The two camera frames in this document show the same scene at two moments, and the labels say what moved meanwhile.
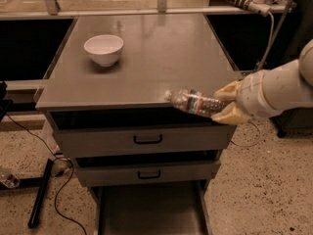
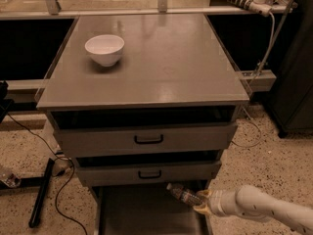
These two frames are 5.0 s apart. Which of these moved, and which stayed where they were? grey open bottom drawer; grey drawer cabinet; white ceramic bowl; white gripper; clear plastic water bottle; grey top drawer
Moved: white gripper; clear plastic water bottle
Stayed: grey open bottom drawer; grey top drawer; grey drawer cabinet; white ceramic bowl
